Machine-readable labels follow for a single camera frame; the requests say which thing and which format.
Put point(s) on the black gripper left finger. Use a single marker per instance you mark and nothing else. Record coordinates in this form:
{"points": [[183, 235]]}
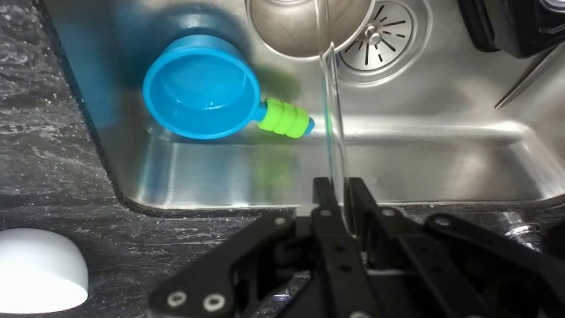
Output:
{"points": [[328, 257]]}

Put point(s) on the steel sink drain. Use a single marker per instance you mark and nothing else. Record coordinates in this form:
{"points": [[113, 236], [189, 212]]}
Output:
{"points": [[393, 40]]}

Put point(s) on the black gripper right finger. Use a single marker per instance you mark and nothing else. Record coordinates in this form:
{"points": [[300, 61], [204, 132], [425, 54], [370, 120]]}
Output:
{"points": [[446, 252]]}

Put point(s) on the small white bowl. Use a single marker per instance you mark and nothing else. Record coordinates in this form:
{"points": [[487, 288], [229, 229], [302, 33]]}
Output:
{"points": [[35, 270]]}

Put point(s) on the stainless steel mug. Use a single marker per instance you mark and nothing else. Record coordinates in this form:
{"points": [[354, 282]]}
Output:
{"points": [[293, 28]]}

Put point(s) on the stainless steel sink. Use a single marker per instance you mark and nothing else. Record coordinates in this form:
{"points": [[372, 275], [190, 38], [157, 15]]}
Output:
{"points": [[441, 151]]}

